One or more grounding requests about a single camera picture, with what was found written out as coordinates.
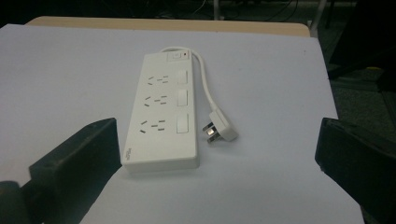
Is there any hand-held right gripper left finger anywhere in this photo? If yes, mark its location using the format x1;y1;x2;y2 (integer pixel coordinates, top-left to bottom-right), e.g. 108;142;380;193
21;117;122;224

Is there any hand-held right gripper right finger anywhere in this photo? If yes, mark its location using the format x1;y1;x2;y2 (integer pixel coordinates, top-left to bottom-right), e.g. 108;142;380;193
314;117;396;224

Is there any white power strip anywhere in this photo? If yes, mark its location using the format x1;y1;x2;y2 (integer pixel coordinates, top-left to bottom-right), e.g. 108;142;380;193
120;51;200;174

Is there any white paper sheet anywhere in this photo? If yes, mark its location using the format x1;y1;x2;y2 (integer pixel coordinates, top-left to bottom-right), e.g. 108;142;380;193
0;23;366;224

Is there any white three-pin plug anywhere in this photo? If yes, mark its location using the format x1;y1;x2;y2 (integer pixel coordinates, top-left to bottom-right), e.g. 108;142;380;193
202;110;239;145

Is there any white metal stand leg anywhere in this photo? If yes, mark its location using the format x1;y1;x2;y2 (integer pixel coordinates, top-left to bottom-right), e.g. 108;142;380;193
308;0;329;38
212;0;226;21

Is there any white power strip cable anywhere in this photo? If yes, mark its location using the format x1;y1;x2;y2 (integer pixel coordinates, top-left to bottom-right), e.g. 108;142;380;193
160;46;219;115

